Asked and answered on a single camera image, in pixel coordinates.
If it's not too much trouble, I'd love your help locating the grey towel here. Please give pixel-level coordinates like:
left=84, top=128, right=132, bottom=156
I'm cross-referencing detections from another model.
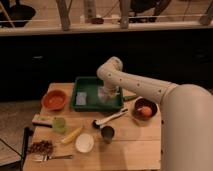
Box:
left=98, top=86, right=116, bottom=103

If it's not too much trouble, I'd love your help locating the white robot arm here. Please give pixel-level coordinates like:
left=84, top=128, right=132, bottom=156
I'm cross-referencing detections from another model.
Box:
left=97, top=57, right=213, bottom=171

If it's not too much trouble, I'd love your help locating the green plastic tray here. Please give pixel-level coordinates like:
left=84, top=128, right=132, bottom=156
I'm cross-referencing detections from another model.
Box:
left=70, top=77, right=124, bottom=112

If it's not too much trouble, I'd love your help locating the grey sponge in tray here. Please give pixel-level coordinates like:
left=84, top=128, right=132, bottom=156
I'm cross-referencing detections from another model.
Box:
left=76, top=92, right=87, bottom=106

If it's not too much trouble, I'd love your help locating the dark brown bowl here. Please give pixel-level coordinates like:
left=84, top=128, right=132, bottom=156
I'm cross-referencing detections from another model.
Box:
left=134, top=98, right=158, bottom=121

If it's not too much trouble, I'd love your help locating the orange fruit in bowl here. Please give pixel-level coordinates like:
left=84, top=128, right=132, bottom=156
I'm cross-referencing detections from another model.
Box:
left=139, top=106, right=152, bottom=117

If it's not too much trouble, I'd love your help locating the small metal cup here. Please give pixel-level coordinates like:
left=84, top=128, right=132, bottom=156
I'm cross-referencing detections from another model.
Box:
left=101, top=126, right=115, bottom=143

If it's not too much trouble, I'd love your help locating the white small bowl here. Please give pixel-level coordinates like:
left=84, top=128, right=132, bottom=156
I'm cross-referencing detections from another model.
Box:
left=75, top=133, right=94, bottom=153

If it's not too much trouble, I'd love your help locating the orange bowl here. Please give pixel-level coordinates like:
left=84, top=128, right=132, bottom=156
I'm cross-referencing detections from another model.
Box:
left=41, top=90, right=67, bottom=111

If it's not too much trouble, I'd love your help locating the green plastic cup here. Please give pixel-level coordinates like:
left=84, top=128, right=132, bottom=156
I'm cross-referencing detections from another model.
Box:
left=52, top=117, right=66, bottom=134

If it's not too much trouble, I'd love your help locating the yellow corn cob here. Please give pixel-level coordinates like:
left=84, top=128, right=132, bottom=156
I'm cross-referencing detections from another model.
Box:
left=61, top=126, right=83, bottom=144

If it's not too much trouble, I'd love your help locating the person sitting in background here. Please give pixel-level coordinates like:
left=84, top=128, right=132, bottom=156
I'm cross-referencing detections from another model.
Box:
left=130, top=0, right=171, bottom=23

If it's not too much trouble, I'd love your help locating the black table clamp stand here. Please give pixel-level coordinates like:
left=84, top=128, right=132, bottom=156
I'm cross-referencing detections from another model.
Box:
left=20, top=127, right=34, bottom=171

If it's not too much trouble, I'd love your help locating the silver fork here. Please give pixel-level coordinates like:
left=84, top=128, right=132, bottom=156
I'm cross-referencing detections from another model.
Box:
left=33, top=155, right=73, bottom=162

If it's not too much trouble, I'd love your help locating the black round chair base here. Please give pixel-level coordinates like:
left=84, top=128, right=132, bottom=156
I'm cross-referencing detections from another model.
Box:
left=0, top=4, right=36, bottom=28

